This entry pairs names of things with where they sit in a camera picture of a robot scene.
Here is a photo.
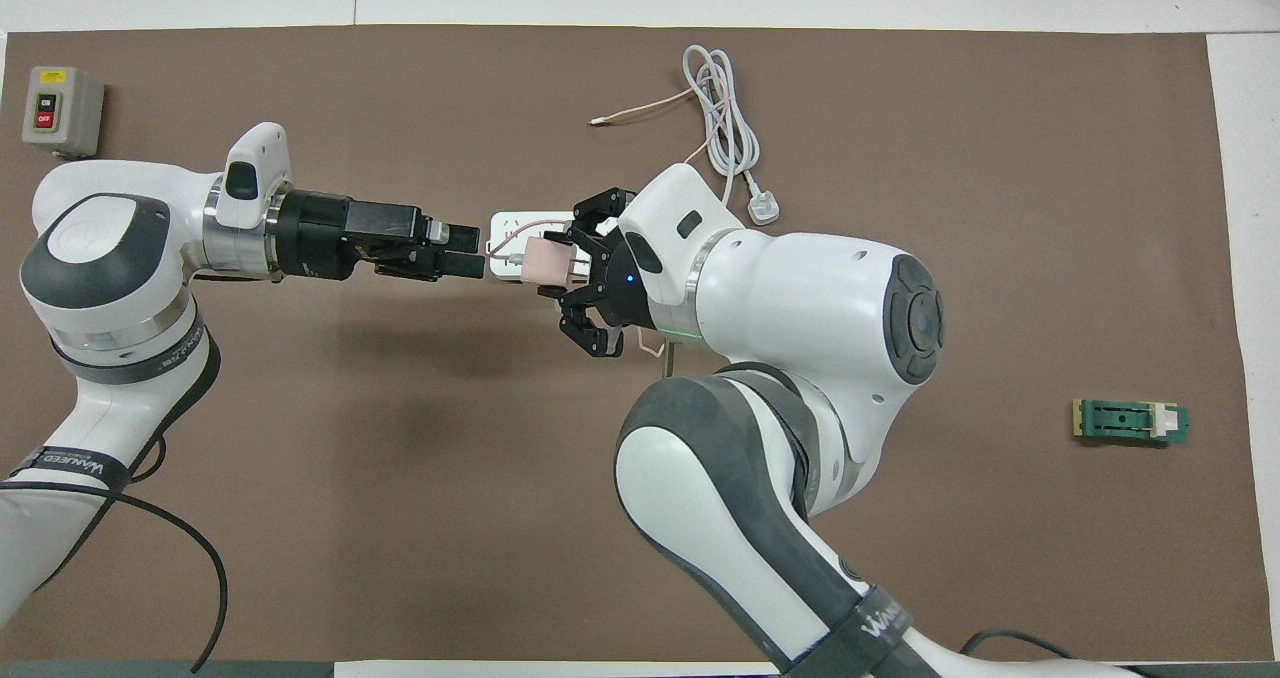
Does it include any grey on-off switch box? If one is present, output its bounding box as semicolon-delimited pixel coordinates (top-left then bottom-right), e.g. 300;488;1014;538
22;66;106;160

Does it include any white power strip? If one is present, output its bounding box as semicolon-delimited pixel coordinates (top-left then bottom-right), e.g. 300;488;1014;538
488;210;581;284

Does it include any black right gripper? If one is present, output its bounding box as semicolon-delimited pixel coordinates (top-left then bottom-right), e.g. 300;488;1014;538
538;187;661;359

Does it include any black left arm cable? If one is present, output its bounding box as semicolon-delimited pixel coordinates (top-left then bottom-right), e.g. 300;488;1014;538
0;436;230;675

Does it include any brown table mat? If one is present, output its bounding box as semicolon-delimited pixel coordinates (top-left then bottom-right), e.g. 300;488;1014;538
0;26;1273;664

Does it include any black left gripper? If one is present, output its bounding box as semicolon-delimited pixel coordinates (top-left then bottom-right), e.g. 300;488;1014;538
265;189;487;282

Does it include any pink charging cable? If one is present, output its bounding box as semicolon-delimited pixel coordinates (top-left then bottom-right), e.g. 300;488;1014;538
487;86;736;356

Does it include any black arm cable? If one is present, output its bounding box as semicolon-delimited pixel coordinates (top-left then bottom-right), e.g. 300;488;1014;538
0;436;230;675
960;630;1086;661

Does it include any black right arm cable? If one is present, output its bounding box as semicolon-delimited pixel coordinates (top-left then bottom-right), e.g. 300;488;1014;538
960;630;1086;661

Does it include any white power cord with plug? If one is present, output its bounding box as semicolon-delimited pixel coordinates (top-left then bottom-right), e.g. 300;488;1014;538
683;44;784;227

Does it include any pink charger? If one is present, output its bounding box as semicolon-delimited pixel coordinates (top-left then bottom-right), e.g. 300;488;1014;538
510;236;577;288

